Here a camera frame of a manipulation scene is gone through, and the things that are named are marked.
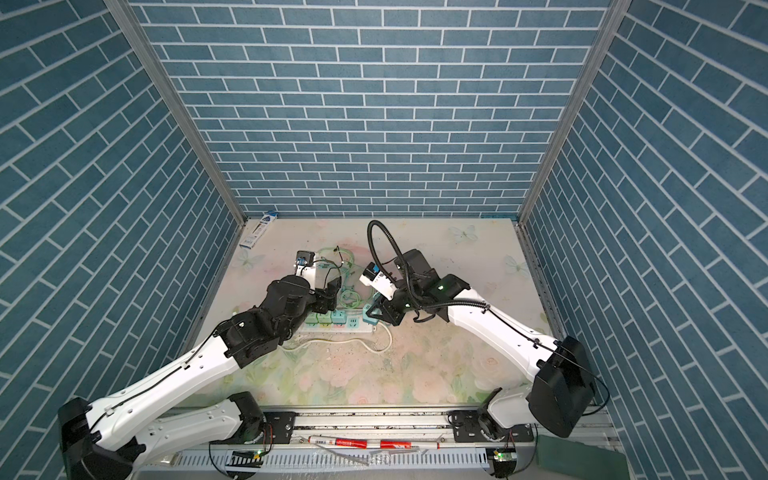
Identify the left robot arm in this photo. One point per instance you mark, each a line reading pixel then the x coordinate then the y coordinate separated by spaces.
pixel 112 437

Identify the blue white small box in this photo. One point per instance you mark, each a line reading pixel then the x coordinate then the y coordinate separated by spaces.
pixel 252 237

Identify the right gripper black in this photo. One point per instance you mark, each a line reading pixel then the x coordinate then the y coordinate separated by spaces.
pixel 390 314

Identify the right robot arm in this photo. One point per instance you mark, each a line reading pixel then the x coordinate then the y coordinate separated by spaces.
pixel 562 384

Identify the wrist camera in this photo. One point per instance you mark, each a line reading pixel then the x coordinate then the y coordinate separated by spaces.
pixel 375 278
pixel 306 266

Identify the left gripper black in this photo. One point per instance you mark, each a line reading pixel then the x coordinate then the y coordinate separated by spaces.
pixel 327 298

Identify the dark green cloth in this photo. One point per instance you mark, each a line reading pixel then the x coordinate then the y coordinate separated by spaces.
pixel 579 460

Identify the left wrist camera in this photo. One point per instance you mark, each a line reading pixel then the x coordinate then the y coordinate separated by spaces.
pixel 306 266

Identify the white power strip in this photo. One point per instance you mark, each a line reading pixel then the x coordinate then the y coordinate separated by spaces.
pixel 333 323

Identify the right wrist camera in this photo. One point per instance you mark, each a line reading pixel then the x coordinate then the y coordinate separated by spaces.
pixel 375 278

